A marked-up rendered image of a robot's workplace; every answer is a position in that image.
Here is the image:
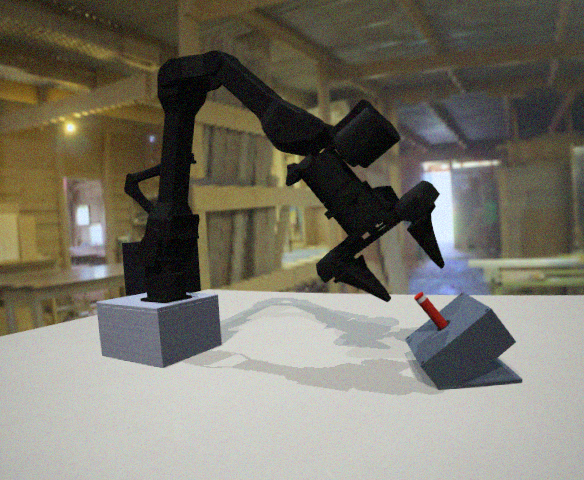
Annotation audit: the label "red peg with white band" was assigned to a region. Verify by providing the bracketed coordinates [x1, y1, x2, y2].
[414, 292, 447, 329]

